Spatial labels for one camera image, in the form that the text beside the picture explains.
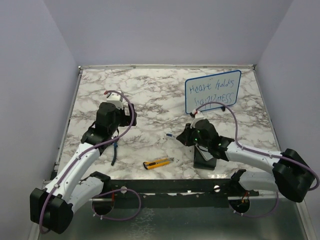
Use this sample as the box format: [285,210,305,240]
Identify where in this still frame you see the blue framed whiteboard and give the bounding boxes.
[184,70,242,114]

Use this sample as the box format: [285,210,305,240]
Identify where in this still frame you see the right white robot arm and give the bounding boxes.
[176,118,316,203]

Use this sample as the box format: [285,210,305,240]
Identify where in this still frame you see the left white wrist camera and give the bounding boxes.
[104,92,124,110]

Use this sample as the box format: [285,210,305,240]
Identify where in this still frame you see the grey white eraser case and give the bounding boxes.
[195,145,214,161]

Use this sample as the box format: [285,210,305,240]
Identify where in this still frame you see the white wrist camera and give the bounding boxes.
[104,92,124,110]
[190,109,205,128]

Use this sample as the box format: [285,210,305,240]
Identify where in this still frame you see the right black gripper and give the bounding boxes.
[177,122,210,149]

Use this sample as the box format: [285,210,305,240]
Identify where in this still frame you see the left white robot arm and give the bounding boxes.
[29,100,137,234]

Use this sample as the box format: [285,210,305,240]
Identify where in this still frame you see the blue handled pliers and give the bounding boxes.
[111,142,118,166]

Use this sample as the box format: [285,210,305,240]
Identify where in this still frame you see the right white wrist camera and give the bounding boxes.
[190,109,205,128]

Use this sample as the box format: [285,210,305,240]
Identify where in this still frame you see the black box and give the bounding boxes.
[193,146,217,171]

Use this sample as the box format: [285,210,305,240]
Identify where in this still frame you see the yellow utility knife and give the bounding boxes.
[143,157,174,170]

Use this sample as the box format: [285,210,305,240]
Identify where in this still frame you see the black mounting base rail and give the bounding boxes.
[82,177,261,210]

